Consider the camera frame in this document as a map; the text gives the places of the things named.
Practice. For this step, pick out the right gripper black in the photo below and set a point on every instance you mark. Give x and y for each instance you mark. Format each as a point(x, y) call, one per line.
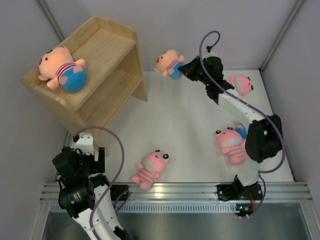
point(188, 69)

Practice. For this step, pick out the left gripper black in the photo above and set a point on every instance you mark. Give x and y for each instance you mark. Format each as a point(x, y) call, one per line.
point(97, 166)

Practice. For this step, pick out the boy plush doll blue pants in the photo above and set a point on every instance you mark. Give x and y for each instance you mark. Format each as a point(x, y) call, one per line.
point(59, 69)

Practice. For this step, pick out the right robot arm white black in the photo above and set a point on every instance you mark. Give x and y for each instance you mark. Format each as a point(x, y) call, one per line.
point(264, 132)

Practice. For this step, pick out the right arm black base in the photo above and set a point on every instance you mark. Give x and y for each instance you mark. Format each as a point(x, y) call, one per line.
point(235, 191)

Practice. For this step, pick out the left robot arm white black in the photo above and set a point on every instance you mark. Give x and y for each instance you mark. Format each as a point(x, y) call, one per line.
point(84, 193)

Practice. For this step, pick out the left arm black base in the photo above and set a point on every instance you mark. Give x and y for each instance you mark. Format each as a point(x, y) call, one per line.
point(117, 189)

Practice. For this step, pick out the wooden two-tier shelf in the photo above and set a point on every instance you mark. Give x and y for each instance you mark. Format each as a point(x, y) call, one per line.
point(114, 73)

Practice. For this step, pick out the pink striped plush front centre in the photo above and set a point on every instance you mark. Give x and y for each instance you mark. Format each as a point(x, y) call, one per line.
point(150, 168)

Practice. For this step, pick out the pink striped plush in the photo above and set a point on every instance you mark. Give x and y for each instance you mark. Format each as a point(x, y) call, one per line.
point(232, 145)
point(150, 168)
point(241, 83)

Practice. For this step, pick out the pink striped plush far right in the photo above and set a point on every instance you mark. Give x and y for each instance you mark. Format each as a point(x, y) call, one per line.
point(241, 83)

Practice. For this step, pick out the pink striped plush right middle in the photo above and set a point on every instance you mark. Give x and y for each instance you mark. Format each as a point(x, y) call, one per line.
point(232, 145)

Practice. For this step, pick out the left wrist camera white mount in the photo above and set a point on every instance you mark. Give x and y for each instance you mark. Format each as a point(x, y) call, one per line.
point(84, 142)

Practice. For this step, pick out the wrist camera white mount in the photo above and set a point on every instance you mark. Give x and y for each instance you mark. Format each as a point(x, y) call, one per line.
point(84, 142)
point(210, 52)

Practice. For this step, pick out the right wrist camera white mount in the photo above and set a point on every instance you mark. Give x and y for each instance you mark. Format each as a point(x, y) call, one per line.
point(210, 52)

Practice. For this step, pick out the white slotted cable duct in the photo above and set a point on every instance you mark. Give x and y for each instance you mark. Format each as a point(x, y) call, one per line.
point(220, 208)

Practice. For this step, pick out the aluminium mounting rail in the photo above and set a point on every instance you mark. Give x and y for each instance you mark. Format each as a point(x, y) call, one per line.
point(276, 192)

